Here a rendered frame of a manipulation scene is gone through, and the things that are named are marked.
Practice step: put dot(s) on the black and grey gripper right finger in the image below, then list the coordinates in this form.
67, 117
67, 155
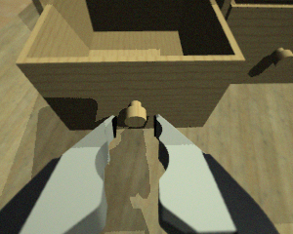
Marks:
197, 195

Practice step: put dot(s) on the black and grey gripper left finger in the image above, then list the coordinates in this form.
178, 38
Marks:
67, 196

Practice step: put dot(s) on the light wooden chest of drawers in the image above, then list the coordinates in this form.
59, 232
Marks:
223, 6

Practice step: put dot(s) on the brown wooden drawer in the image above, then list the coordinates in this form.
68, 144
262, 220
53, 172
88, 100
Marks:
182, 77
263, 31

